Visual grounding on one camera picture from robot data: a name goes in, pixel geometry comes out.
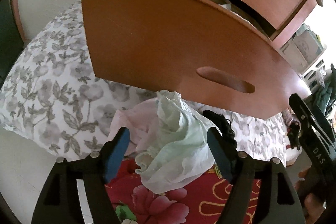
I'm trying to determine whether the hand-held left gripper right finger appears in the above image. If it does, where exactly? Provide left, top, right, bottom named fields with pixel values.
left=206, top=126, right=306, bottom=224

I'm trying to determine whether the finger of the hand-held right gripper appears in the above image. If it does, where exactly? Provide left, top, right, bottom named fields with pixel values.
left=289, top=93, right=336, bottom=146

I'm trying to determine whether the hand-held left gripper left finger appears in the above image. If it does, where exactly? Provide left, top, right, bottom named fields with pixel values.
left=31, top=126, right=131, bottom=224

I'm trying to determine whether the black lace underwear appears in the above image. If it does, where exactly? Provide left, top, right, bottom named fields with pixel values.
left=203, top=110, right=237, bottom=154

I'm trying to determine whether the pink underwear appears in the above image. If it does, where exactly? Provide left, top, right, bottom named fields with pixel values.
left=109, top=101, right=160, bottom=155

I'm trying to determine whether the mint lace underwear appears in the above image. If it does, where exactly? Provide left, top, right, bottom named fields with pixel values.
left=135, top=90, right=216, bottom=193

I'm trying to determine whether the person's right hand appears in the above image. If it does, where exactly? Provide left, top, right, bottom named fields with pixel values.
left=299, top=169, right=330, bottom=224

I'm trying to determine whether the black toy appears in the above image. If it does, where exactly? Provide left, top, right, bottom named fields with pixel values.
left=287, top=122, right=302, bottom=151

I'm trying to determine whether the round mat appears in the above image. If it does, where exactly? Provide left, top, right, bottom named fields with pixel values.
left=285, top=135, right=305, bottom=167

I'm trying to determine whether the teal jacket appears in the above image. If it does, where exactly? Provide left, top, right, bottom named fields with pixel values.
left=312, top=64, right=336, bottom=119

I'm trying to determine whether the red floral blanket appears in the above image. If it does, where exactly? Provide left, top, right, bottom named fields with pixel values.
left=105, top=158, right=265, bottom=224

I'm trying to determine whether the pale album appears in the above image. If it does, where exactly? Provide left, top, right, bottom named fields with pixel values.
left=294, top=30, right=324, bottom=59

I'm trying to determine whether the grey floral blanket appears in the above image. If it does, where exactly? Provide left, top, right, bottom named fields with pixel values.
left=0, top=1, right=286, bottom=169

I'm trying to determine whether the dark green cabinet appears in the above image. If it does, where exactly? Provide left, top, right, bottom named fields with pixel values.
left=0, top=0, right=24, bottom=77

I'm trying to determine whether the pink pole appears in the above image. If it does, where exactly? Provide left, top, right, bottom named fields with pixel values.
left=10, top=0, right=27, bottom=42

